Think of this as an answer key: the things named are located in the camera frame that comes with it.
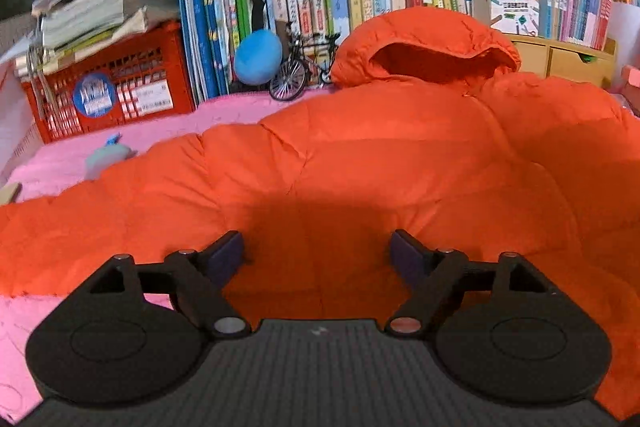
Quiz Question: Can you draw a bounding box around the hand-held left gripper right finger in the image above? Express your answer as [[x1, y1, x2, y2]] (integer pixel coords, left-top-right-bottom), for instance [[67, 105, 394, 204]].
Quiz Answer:
[[384, 228, 566, 339]]

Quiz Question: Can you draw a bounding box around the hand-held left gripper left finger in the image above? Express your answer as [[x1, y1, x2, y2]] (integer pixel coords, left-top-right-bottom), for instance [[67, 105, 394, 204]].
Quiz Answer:
[[75, 229, 252, 341]]

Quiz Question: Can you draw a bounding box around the orange hooded puffer jacket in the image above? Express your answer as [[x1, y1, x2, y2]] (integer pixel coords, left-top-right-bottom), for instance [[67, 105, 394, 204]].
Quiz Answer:
[[0, 6, 640, 423]]

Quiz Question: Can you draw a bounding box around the grey plush toy blue tag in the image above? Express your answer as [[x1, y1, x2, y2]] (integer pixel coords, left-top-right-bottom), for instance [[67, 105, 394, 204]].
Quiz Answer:
[[84, 133, 138, 182]]

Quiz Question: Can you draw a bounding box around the miniature black bicycle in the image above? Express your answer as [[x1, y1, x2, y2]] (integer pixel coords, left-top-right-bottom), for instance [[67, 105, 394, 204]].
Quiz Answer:
[[268, 32, 341, 102]]

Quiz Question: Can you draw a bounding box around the pink rabbit print blanket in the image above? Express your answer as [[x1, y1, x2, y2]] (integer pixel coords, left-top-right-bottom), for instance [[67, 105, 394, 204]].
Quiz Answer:
[[0, 89, 341, 425]]

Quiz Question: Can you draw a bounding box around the round blue plush ball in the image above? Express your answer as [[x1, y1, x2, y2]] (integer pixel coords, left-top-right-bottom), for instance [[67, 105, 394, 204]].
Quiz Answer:
[[234, 28, 284, 86]]

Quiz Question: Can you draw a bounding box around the large red plastic crate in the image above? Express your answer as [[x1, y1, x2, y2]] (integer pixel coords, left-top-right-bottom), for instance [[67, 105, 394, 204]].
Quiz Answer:
[[21, 21, 197, 145]]

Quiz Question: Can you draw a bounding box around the row of thin blue books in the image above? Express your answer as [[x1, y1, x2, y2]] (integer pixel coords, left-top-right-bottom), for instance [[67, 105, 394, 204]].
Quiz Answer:
[[176, 0, 236, 105]]

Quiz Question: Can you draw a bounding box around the white paper bag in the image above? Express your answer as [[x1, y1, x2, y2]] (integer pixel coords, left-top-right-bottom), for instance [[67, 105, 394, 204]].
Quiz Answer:
[[0, 57, 43, 188]]

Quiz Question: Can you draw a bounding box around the wooden drawer box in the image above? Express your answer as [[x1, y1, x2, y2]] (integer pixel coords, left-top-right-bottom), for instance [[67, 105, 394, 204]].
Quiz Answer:
[[502, 33, 617, 90]]

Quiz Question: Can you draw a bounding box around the white pencil print box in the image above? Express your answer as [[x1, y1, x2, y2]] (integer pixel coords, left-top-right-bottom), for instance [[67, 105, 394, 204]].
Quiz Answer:
[[471, 0, 541, 38]]

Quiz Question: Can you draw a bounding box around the pink house shaped stand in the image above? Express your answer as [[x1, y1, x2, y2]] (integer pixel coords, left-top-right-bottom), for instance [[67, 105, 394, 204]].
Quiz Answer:
[[620, 64, 640, 108]]

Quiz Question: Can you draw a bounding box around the stack of paper workbooks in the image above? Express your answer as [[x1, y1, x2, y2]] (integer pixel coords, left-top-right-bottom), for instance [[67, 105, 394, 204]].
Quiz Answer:
[[12, 0, 181, 75]]

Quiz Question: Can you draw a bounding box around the white paper sheet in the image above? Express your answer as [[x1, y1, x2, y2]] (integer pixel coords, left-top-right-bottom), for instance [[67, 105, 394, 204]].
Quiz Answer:
[[605, 2, 640, 72]]

